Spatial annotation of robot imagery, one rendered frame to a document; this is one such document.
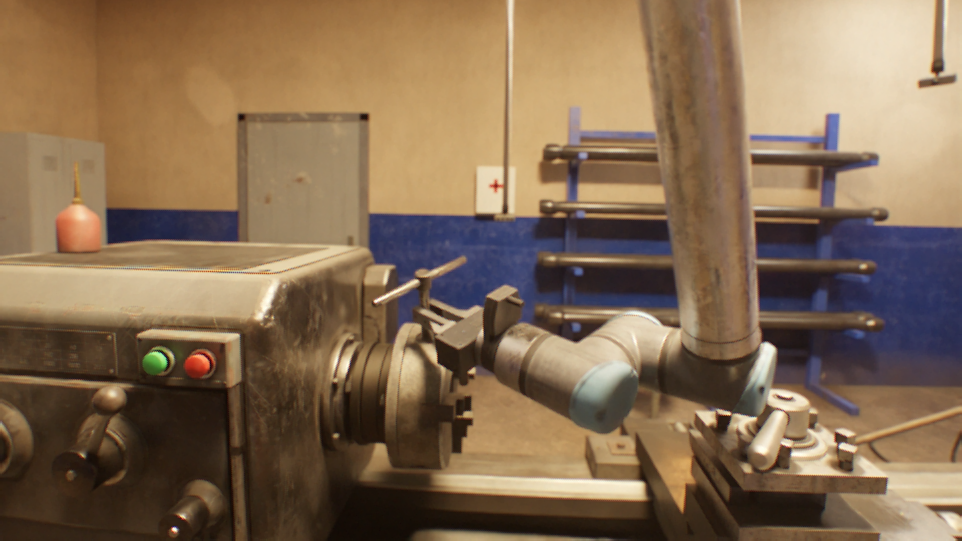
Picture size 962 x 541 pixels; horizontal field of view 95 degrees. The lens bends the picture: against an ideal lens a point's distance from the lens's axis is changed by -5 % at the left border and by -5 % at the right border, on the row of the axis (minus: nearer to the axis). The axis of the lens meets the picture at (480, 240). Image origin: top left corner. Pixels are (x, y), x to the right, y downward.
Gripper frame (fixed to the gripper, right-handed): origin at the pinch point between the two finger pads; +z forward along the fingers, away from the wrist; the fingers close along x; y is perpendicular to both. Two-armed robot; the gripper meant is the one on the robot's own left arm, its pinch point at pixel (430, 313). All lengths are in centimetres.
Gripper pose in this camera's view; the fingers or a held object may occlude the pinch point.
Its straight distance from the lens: 78.4
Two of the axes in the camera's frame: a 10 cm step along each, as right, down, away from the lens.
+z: -7.4, -2.2, 6.3
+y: 0.4, 9.3, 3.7
